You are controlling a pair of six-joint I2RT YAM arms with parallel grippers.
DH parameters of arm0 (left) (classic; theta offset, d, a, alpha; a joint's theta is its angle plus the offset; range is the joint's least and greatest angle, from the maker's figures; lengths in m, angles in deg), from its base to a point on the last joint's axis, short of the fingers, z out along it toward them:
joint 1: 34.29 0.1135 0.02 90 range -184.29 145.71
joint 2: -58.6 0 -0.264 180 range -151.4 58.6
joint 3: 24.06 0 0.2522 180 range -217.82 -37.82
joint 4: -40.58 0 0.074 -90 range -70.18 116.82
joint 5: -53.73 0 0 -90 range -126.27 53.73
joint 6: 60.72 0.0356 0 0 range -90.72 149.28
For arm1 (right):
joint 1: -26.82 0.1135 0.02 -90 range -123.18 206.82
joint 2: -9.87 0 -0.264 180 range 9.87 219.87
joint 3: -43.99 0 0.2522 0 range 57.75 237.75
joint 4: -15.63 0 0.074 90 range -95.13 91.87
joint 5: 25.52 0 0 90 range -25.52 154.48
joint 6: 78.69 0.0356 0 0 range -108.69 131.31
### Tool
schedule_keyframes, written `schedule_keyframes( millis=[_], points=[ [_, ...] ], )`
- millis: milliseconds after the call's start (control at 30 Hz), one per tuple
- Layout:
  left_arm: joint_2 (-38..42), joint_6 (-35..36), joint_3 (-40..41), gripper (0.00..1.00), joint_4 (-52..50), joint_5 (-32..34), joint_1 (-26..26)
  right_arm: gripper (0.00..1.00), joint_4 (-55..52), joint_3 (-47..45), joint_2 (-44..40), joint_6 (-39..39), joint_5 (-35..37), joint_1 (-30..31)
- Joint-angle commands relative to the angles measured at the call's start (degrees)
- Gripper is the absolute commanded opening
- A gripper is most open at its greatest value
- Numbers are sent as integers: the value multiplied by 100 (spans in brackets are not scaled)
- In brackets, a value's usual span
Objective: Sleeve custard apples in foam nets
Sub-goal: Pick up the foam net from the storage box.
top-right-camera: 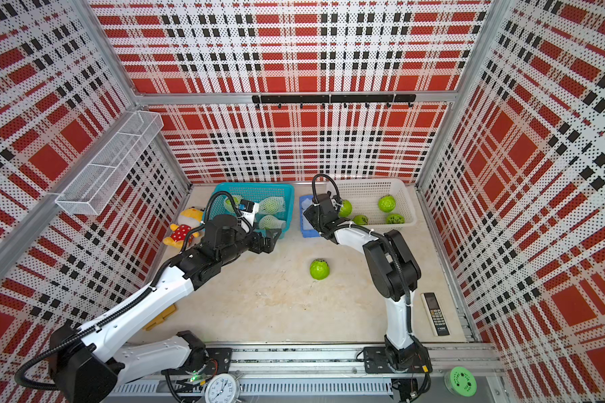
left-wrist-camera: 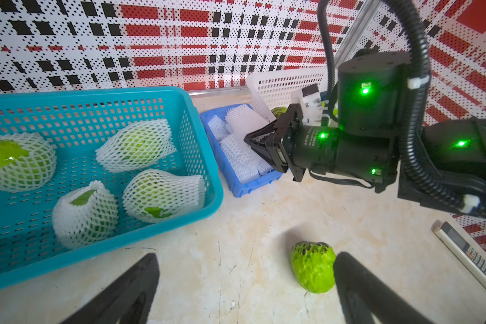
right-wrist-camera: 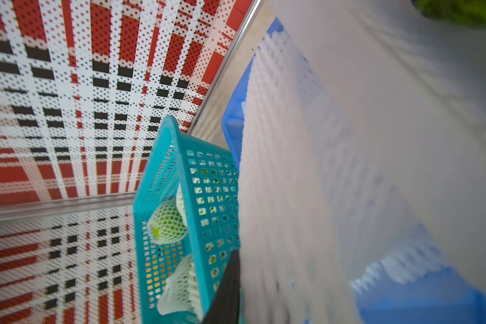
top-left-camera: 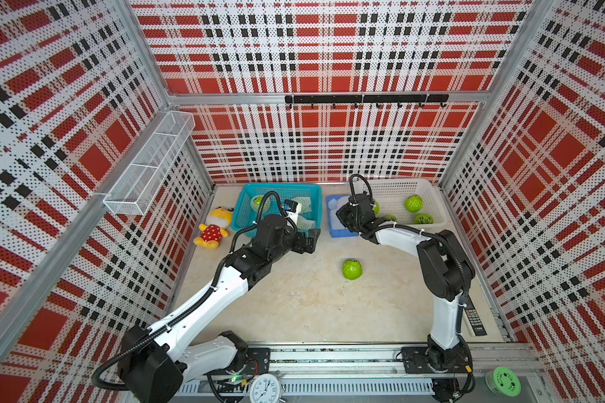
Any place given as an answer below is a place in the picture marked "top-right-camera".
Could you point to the dark-spotted custard apple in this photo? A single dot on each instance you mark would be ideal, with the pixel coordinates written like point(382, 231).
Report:
point(345, 209)
point(395, 218)

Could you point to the blue plastic tray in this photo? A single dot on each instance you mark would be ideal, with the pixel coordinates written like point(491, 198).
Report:
point(307, 230)

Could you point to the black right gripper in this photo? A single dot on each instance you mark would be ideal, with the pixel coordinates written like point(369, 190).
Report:
point(307, 214)

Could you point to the wire mesh wall shelf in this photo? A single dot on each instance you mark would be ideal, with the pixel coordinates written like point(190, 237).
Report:
point(93, 188)

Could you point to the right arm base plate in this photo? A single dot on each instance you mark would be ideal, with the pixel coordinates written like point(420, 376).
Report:
point(378, 358)

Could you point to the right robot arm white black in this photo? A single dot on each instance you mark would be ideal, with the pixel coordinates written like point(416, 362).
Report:
point(394, 272)

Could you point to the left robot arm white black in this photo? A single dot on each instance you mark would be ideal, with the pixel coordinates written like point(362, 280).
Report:
point(88, 362)

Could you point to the teal plastic basket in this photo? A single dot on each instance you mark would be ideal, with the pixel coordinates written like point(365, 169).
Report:
point(256, 192)

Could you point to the round pressure gauge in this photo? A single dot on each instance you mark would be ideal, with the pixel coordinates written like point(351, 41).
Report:
point(223, 388)

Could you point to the dark-spotted custard apple front right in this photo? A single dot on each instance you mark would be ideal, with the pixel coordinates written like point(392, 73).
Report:
point(395, 218)

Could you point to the green custard apple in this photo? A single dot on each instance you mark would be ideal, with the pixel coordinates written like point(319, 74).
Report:
point(360, 220)
point(387, 204)
point(319, 269)

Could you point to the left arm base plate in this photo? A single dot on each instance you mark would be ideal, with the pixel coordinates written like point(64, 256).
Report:
point(217, 360)

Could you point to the remote control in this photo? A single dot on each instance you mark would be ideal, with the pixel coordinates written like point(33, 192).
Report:
point(435, 314)

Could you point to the sleeved custard apple right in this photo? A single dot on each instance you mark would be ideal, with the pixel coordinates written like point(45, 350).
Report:
point(272, 205)

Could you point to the yellow red plush toy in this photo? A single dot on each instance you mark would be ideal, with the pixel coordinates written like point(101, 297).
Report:
point(186, 221)

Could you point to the white perforated plastic basket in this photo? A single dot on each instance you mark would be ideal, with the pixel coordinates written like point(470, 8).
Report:
point(364, 195)

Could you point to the sleeved custard apple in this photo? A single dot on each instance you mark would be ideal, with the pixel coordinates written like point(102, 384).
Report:
point(269, 222)
point(272, 205)
point(233, 204)

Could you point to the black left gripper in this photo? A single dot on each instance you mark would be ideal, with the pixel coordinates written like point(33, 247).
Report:
point(268, 245)

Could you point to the dark-spotted custard apple front left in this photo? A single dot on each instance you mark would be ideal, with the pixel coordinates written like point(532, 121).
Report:
point(345, 209)

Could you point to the yellow block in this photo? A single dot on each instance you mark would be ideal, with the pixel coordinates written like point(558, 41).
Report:
point(161, 318)

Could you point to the black hook rail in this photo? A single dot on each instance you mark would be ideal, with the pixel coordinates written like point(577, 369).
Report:
point(280, 100)

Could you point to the stack of white foam nets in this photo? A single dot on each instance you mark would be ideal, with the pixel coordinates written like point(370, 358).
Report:
point(305, 203)

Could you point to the green tape spool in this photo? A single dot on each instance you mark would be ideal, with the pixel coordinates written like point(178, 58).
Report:
point(460, 381)

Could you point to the sleeved custard apple front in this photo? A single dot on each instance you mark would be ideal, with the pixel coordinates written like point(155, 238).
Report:
point(269, 222)

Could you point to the sleeved custard apple left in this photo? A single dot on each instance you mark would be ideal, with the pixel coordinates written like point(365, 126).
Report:
point(233, 204)

